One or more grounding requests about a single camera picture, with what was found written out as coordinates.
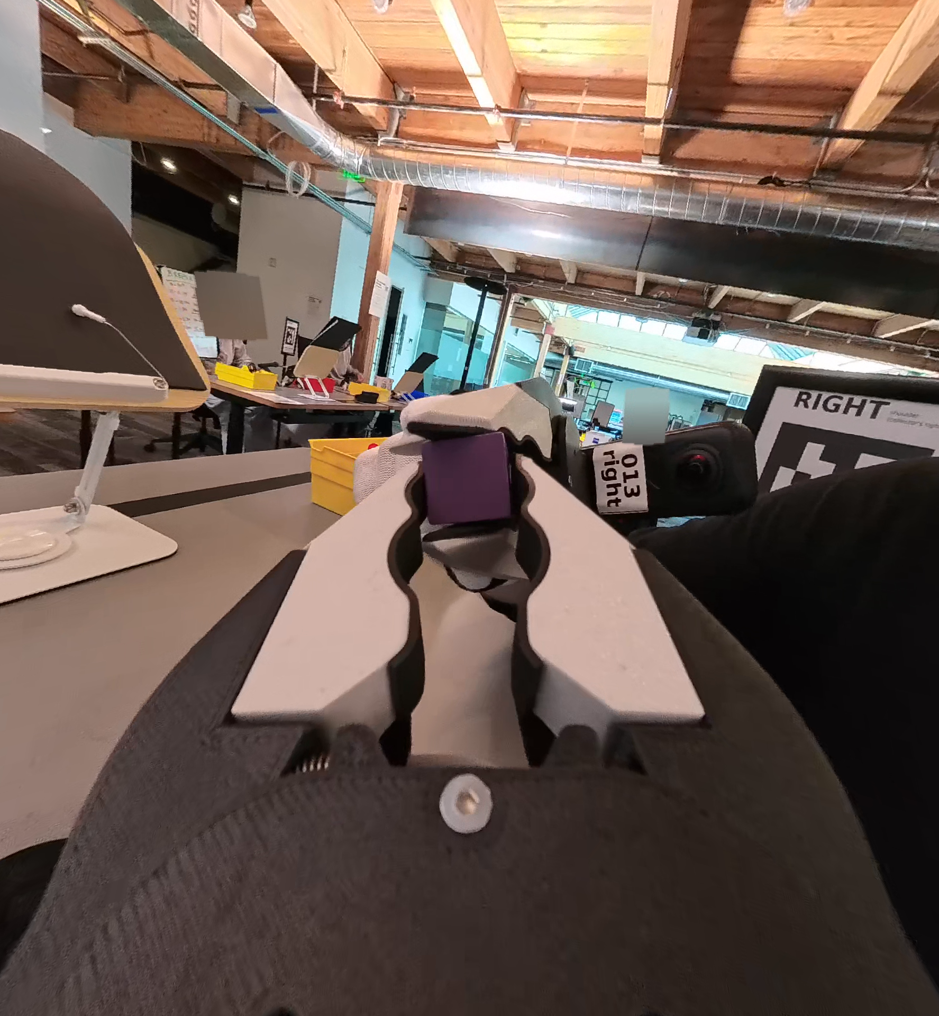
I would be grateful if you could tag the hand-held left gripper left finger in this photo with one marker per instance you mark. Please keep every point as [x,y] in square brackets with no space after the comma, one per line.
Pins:
[326,627]

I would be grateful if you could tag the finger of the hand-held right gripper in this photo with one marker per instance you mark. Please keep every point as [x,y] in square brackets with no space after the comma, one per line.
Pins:
[485,560]
[517,409]

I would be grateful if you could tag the black and white sign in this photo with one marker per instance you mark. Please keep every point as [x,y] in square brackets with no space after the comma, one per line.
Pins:
[291,336]

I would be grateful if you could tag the yellow plastic bin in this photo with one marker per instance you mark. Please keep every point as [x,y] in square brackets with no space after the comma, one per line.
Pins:
[245,377]
[334,476]

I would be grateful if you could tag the black office chair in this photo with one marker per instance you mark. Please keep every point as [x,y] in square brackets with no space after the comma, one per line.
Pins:
[183,433]

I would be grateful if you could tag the whiteboard with writing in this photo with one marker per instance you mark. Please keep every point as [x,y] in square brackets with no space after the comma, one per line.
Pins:
[187,309]

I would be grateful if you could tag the rectangular metal air duct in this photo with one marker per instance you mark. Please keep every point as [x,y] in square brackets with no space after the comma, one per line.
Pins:
[223,63]

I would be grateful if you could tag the ceiling projector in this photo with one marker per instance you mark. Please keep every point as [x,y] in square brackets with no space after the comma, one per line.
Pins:
[705,327]

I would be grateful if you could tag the large dark grey duct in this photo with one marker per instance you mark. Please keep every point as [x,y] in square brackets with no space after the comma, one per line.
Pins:
[675,254]

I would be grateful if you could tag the dark board on white stand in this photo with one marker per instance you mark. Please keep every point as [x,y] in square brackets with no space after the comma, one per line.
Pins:
[41,278]

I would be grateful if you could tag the small tilted board stand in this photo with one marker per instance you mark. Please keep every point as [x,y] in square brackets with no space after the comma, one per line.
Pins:
[415,373]
[326,349]

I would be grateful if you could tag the purple cube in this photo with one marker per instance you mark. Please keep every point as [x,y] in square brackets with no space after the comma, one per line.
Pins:
[469,476]

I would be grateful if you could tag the person's right hand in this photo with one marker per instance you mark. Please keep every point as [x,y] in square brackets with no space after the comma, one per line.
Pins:
[382,468]

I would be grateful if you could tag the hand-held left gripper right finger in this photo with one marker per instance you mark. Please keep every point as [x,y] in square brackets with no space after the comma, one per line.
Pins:
[604,627]

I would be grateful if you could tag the black cushion pad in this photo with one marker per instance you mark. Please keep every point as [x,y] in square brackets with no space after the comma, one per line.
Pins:
[1,913]

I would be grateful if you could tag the ribbed silver air duct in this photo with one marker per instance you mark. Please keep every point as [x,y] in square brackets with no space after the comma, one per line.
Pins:
[675,190]

